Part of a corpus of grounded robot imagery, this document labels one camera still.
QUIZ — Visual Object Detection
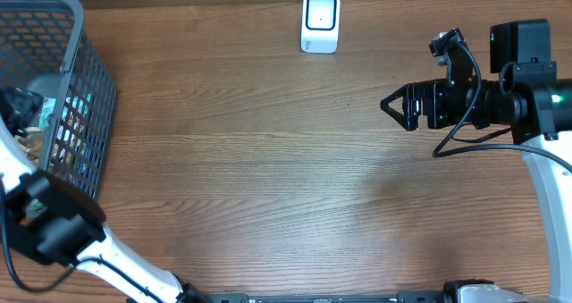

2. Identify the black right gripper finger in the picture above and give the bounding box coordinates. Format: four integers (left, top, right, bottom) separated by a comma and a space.
380, 102, 419, 131
380, 83, 414, 109

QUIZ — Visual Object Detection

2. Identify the grey plastic basket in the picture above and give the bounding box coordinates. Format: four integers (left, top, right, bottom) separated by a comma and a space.
1, 0, 117, 198

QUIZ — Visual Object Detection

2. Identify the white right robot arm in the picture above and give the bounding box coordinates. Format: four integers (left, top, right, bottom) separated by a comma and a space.
380, 19, 571, 302

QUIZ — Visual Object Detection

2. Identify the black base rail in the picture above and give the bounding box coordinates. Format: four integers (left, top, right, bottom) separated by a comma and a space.
206, 290, 444, 303

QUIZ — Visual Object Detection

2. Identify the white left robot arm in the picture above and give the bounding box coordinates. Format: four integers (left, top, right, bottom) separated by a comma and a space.
1, 87, 208, 302

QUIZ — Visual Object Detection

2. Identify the white barcode scanner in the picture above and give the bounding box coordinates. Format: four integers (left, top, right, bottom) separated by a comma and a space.
300, 0, 341, 54

